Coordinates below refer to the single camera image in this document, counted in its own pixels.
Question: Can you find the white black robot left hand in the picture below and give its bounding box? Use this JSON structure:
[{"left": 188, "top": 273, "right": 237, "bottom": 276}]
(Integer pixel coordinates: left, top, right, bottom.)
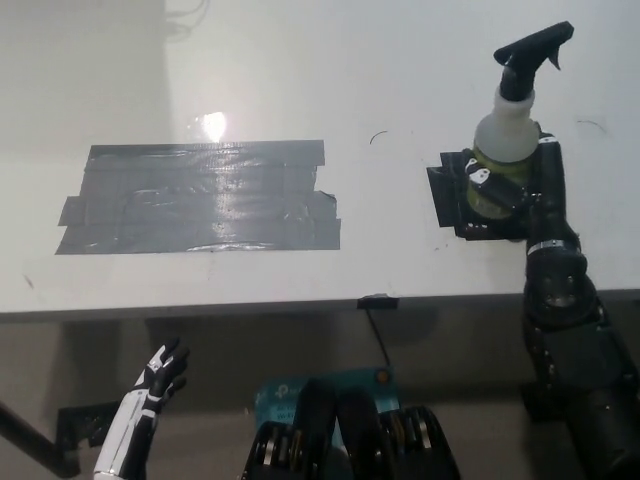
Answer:
[{"left": 93, "top": 337, "right": 191, "bottom": 480}]

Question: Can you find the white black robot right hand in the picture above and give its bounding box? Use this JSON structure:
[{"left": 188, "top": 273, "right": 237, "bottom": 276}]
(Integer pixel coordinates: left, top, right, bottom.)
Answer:
[{"left": 462, "top": 130, "right": 582, "bottom": 251}]

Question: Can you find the translucent spray bottle black trigger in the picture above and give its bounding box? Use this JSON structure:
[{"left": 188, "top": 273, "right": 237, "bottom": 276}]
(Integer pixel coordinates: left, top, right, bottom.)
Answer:
[{"left": 471, "top": 20, "right": 576, "bottom": 222}]

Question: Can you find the black square tape spot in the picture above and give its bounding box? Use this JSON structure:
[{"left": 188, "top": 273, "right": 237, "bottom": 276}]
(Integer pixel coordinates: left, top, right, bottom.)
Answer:
[{"left": 426, "top": 148, "right": 532, "bottom": 243}]

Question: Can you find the black teal robot torso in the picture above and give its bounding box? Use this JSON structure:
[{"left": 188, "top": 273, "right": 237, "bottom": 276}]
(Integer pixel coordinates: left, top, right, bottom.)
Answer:
[{"left": 242, "top": 365, "right": 462, "bottom": 480}]

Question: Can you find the black metal table leg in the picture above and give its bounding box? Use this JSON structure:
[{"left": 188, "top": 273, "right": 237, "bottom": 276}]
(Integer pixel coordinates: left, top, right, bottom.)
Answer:
[{"left": 0, "top": 398, "right": 82, "bottom": 480}]

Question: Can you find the large grey tape patch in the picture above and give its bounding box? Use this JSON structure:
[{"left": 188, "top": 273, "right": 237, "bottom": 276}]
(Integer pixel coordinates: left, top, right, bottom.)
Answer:
[{"left": 54, "top": 139, "right": 343, "bottom": 256}]

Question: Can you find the thin black cable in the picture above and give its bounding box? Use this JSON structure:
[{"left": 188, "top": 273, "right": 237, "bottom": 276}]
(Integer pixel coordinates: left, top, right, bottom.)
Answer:
[{"left": 366, "top": 307, "right": 393, "bottom": 366}]

